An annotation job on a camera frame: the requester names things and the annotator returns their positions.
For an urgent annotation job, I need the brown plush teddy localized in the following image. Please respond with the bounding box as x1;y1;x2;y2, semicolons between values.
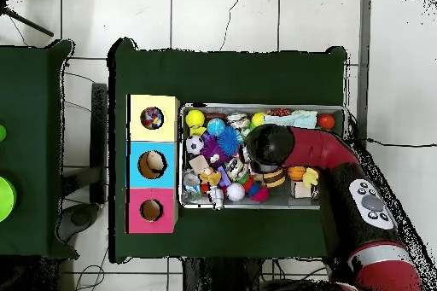
198;166;223;189

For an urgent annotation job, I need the blue spiky ball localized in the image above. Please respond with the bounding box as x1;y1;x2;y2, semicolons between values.
216;127;244;159

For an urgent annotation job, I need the green cloth side table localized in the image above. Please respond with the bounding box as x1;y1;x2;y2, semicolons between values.
0;39;75;259

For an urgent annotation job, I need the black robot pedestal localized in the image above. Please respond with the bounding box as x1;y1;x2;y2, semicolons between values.
180;256;281;291

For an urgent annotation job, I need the dark green table cloth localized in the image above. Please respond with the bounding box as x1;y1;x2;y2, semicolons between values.
108;37;349;265

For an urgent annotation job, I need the silver toy robot figure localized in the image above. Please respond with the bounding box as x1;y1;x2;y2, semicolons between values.
207;185;227;212

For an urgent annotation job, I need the wooden box with three holes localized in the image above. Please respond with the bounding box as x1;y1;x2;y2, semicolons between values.
126;94;182;236

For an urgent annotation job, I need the small orange basketball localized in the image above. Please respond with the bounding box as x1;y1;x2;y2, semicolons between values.
286;166;307;183

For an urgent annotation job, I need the black upright panel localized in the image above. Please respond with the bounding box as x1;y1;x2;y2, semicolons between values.
88;82;109;205

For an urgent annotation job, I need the bright green cup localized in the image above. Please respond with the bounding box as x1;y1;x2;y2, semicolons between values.
0;175;18;224

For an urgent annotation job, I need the black tripod leg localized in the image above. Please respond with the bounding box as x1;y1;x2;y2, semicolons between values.
0;0;55;38

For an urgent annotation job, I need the mint green cloth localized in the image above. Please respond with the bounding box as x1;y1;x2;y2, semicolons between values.
262;109;319;131

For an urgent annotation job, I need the clear mesh bin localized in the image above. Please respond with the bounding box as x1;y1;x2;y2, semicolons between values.
178;103;347;211

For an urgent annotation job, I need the small globe ball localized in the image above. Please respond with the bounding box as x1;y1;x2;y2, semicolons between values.
207;118;227;138

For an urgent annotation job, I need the black and white soccer ball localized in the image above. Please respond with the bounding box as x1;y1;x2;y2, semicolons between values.
185;135;206;156

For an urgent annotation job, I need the yellow ball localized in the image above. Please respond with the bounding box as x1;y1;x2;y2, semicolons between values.
250;112;268;128
185;109;206;131

